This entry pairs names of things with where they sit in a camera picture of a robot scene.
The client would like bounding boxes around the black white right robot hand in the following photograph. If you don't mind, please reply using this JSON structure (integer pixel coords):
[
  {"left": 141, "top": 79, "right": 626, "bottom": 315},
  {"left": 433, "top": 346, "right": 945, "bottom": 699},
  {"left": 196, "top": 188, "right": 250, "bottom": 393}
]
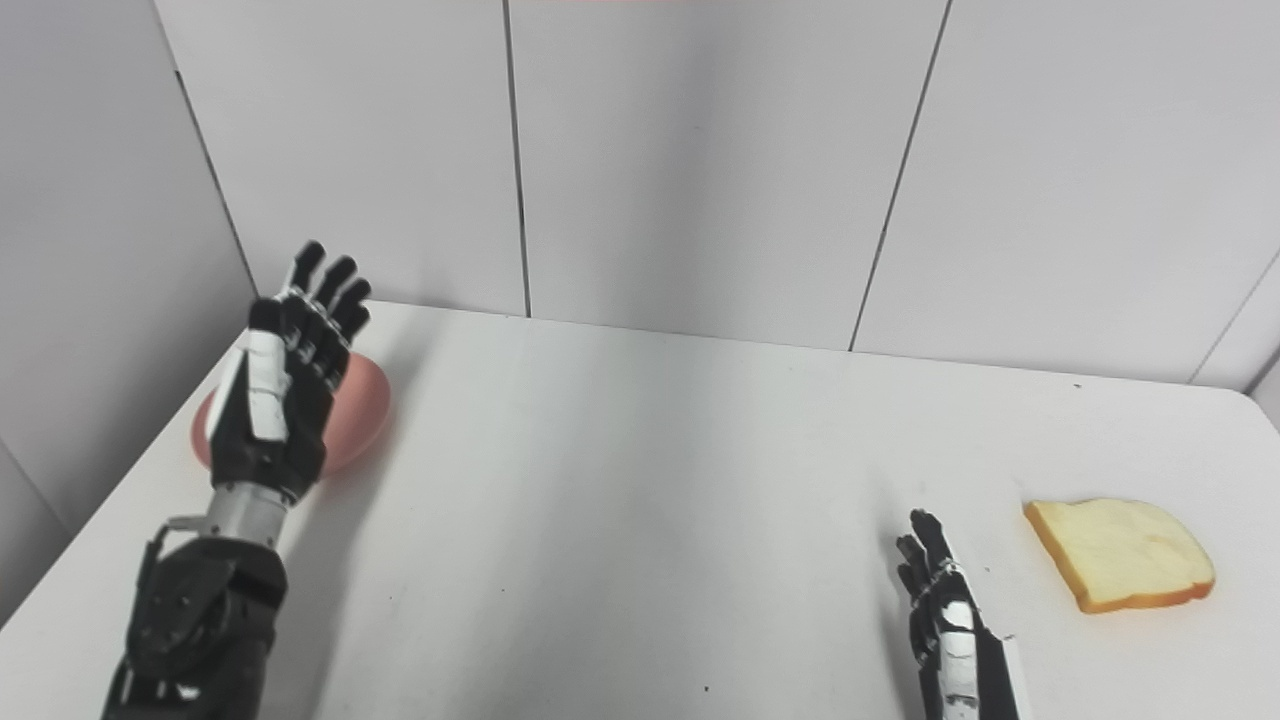
[{"left": 895, "top": 509, "right": 1031, "bottom": 720}]

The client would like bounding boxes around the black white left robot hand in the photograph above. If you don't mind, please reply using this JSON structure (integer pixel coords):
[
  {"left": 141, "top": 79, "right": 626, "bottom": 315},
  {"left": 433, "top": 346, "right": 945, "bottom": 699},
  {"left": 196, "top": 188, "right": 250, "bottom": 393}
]
[{"left": 205, "top": 240, "right": 373, "bottom": 501}]

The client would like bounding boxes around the pink round plate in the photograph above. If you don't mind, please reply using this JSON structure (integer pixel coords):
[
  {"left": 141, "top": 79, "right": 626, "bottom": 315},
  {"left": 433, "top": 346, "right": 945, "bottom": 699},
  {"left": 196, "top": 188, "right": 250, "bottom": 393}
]
[{"left": 191, "top": 350, "right": 391, "bottom": 476}]

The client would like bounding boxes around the slice of white bread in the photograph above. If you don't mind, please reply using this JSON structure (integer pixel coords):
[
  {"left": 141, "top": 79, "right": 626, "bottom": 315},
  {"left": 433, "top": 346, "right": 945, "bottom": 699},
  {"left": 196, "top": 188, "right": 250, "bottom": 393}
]
[{"left": 1023, "top": 498, "right": 1217, "bottom": 615}]

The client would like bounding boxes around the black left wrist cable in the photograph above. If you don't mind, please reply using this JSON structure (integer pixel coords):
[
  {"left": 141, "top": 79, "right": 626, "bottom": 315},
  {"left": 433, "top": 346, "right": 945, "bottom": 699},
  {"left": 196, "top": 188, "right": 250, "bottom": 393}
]
[{"left": 130, "top": 515, "right": 208, "bottom": 601}]

